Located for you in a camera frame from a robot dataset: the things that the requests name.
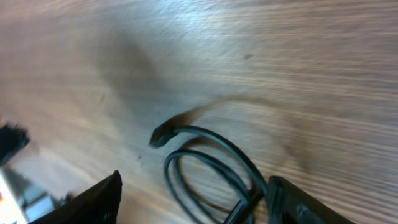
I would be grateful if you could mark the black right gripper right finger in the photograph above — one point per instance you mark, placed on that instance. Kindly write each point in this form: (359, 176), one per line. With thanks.
(288, 204)

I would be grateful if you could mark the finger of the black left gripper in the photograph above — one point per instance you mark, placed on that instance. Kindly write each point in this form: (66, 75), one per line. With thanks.
(13, 139)

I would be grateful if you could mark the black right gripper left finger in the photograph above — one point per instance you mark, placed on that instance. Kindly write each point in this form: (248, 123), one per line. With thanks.
(97, 205)

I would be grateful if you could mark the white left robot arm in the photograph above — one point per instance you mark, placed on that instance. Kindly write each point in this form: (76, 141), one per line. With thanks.
(21, 200)

